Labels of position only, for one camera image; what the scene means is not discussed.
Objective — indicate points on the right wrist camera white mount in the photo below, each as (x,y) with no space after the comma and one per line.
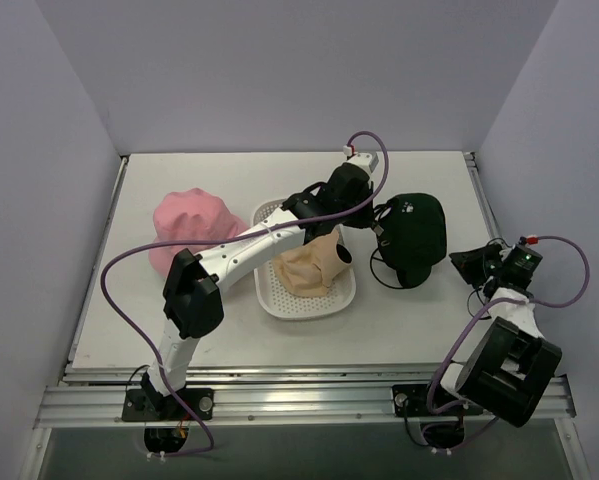
(526,243)

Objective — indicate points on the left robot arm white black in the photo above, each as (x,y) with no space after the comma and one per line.
(197,282)

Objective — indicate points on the black cap green brim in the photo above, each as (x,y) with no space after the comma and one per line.
(411,235)

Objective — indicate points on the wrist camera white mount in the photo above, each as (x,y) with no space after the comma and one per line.
(526,243)
(366,161)

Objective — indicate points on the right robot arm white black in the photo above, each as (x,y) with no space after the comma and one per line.
(513,363)

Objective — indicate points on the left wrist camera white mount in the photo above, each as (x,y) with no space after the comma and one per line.
(366,161)

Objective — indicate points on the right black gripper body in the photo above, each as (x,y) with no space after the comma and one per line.
(479,259)

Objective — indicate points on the beige cloth hat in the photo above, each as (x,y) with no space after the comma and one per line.
(309,271)

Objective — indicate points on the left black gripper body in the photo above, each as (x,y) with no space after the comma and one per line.
(361,215)

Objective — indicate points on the pink bucket hat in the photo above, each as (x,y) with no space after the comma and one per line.
(195,214)

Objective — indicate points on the white perforated tray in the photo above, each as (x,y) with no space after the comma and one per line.
(279,302)

